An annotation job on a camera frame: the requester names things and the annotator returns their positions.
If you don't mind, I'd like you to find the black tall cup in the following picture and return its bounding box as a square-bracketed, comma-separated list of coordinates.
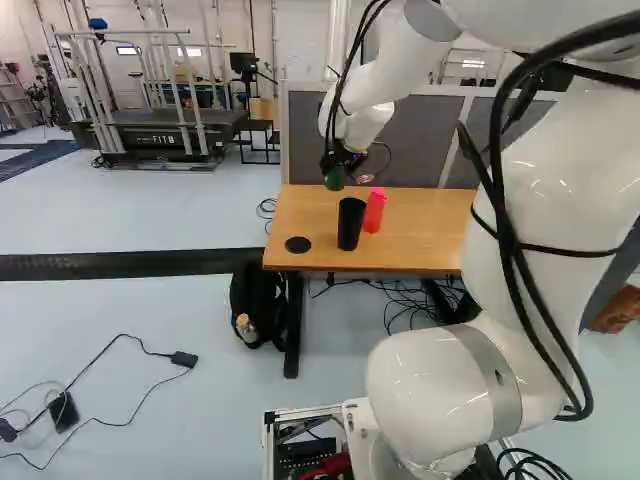
[337, 196, 367, 252]

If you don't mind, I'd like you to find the grey partition panel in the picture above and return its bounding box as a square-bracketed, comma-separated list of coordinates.
[278, 76, 559, 191]

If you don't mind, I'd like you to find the pink bottle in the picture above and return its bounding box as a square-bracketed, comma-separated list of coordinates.
[363, 186, 390, 235]

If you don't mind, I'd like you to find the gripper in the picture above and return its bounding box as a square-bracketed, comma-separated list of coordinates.
[320, 141, 369, 175]

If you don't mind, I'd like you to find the black box with cables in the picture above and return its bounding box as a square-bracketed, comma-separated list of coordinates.
[47, 392, 82, 435]

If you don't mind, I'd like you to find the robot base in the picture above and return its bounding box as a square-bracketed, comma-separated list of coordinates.
[262, 398, 519, 480]

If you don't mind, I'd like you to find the wooden table with black legs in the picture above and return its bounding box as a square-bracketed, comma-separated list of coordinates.
[262, 183, 482, 380]

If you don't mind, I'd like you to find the black backpack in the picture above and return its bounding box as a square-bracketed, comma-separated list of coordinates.
[229, 261, 292, 352]

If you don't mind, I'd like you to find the black floor cable cover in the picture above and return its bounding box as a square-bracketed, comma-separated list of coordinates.
[0, 246, 267, 283]

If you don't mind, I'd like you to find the black power adapter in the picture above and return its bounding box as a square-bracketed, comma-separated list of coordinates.
[169, 350, 199, 371]

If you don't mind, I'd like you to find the clear bottle with pale cap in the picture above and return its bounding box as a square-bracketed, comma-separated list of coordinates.
[234, 312, 260, 347]

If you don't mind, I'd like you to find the large treadmill with white rails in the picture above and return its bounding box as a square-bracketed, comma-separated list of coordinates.
[53, 28, 251, 172]

